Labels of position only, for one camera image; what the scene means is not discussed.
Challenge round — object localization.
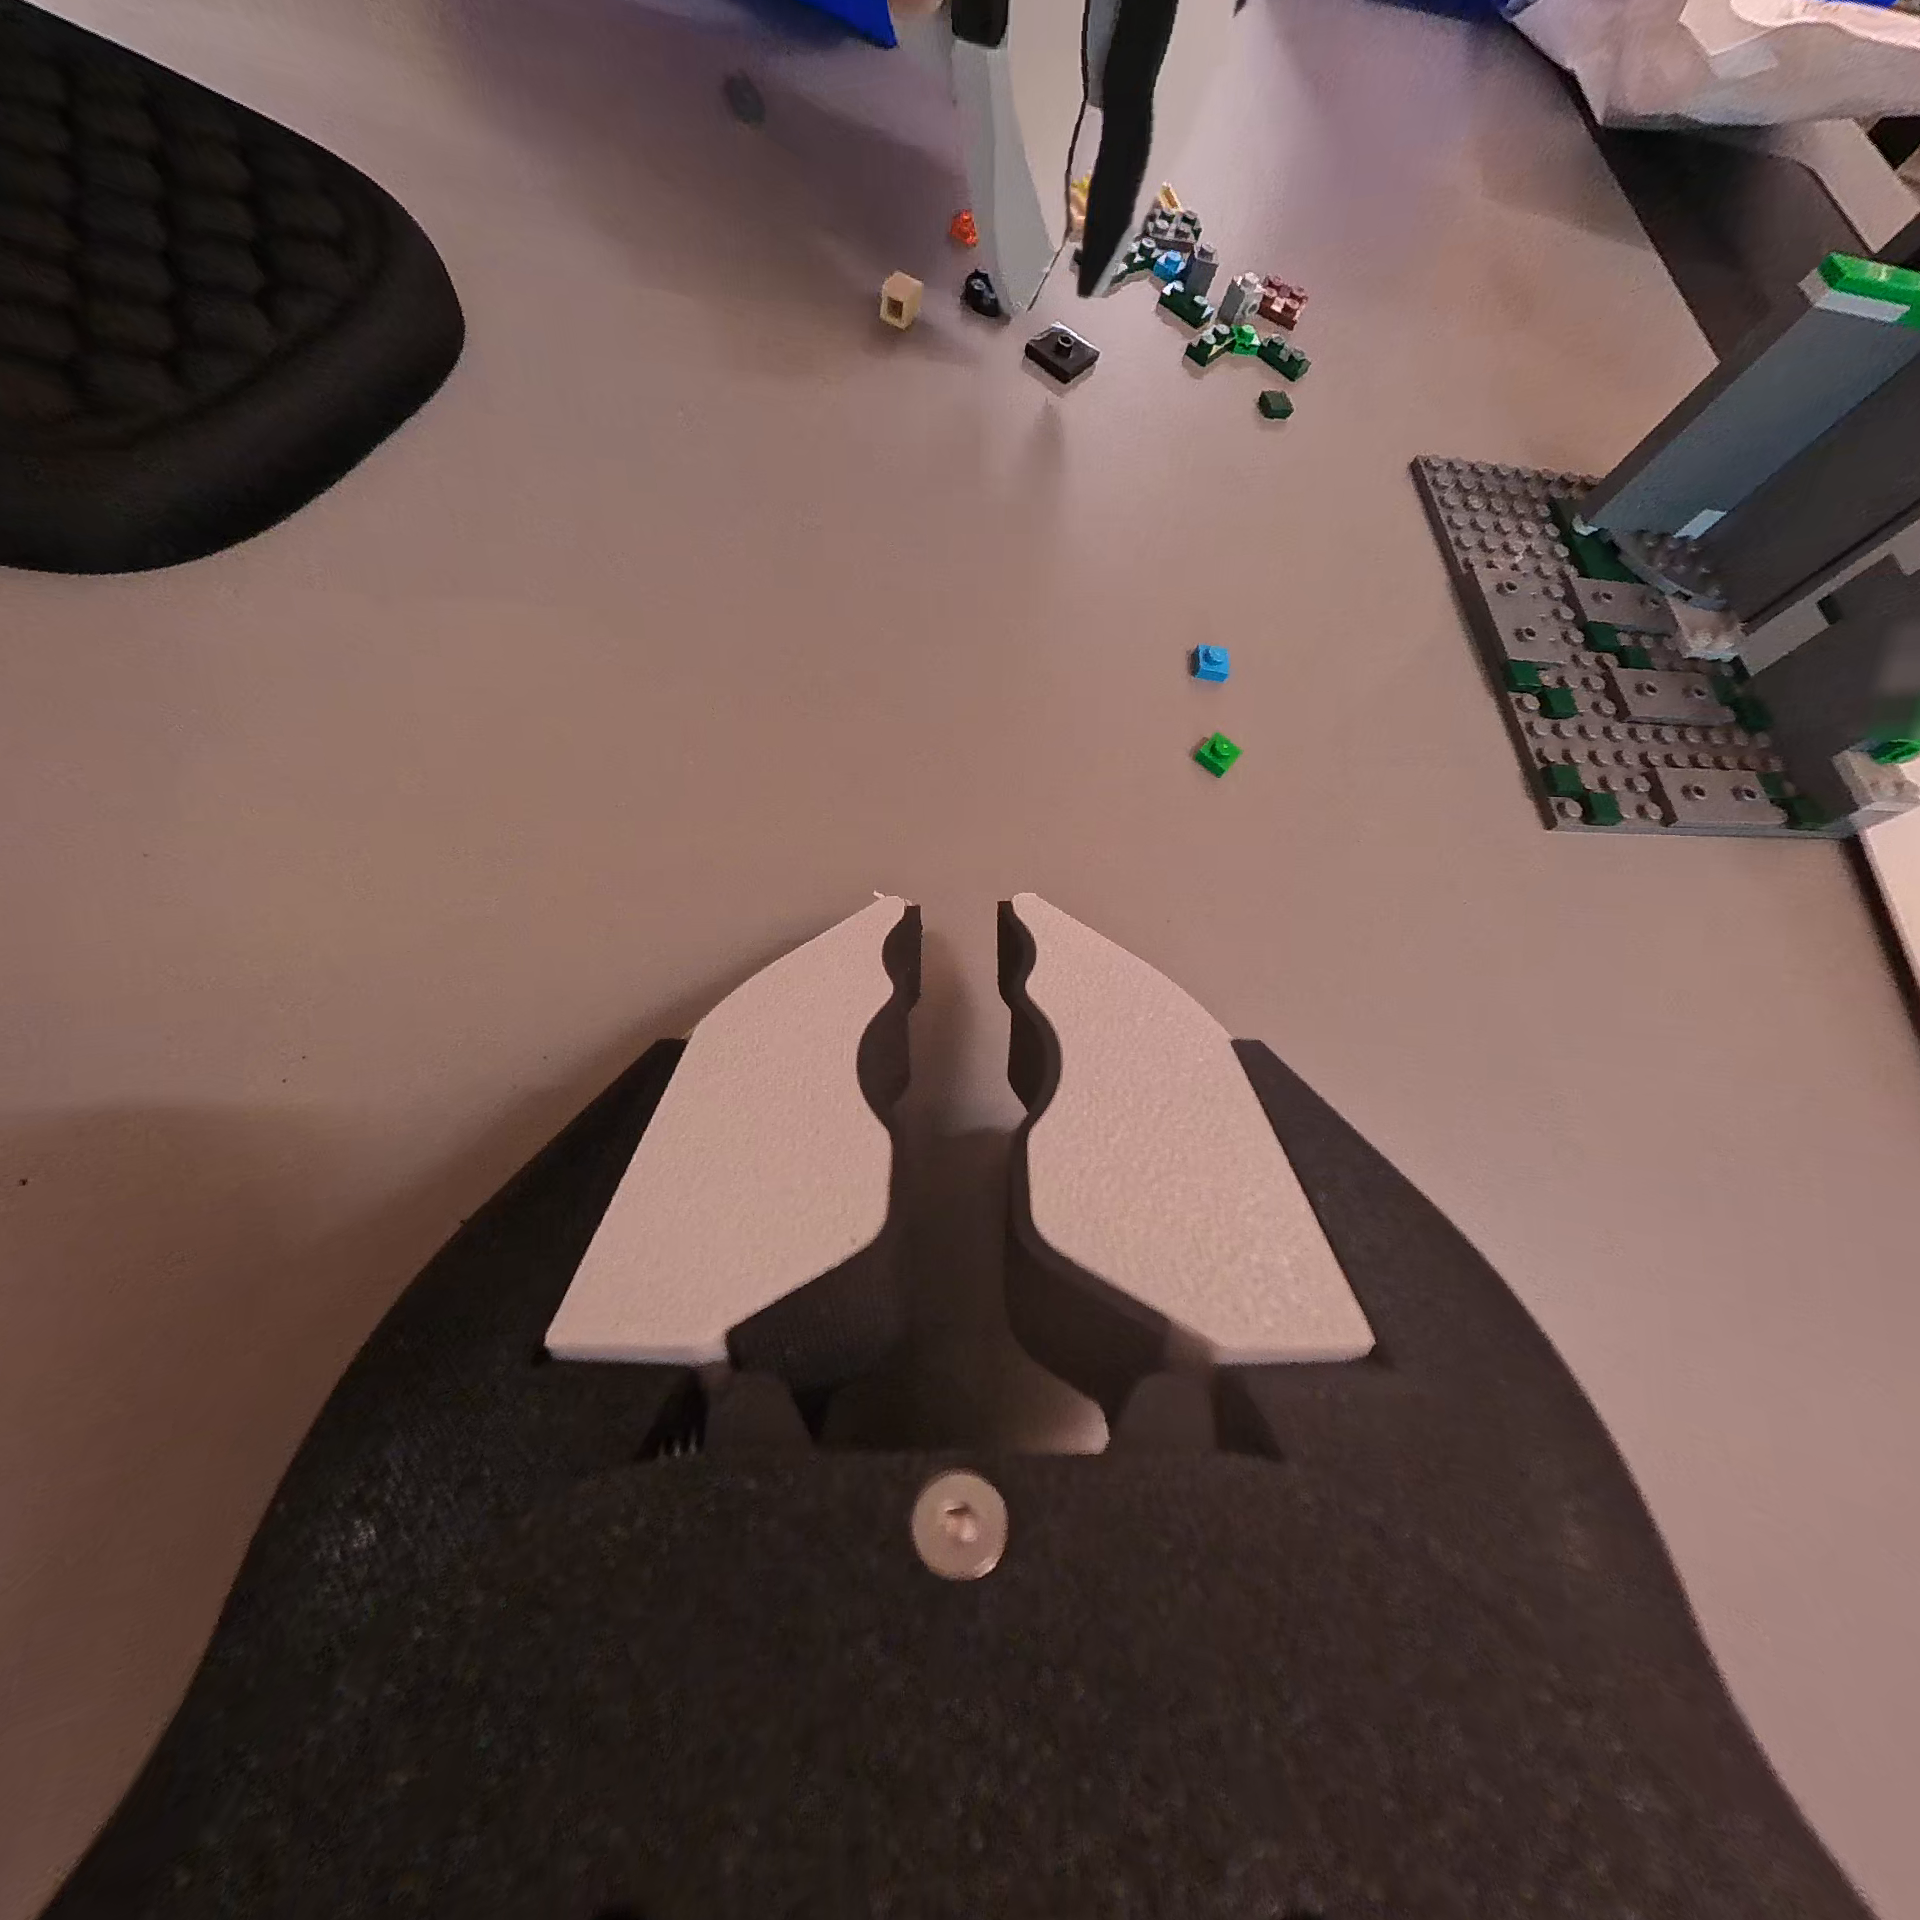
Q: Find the blue plastic bin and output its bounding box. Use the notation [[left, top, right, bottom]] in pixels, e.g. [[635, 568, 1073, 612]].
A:
[[757, 0, 1539, 50]]

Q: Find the pile of small bricks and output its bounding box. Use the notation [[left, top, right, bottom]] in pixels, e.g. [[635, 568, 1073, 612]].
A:
[[1067, 177, 1316, 384]]

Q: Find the grey toy brick building model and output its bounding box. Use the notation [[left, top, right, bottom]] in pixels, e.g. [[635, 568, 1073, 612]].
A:
[[1411, 249, 1920, 840]]

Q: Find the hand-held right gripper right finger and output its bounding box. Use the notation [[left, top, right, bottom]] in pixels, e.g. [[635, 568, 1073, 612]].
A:
[[997, 892, 1379, 1445]]

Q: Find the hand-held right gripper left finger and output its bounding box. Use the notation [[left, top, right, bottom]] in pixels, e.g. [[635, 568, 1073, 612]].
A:
[[543, 895, 923, 1445]]

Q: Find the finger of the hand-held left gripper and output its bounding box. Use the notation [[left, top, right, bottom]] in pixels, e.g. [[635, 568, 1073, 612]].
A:
[[956, 0, 1088, 317], [1076, 0, 1248, 300]]

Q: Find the white book stand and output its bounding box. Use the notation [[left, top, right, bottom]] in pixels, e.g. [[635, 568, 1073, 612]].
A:
[[1855, 817, 1920, 1041]]

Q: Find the white printed paper bag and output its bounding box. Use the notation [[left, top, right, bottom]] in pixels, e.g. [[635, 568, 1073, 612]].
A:
[[1499, 0, 1920, 135]]

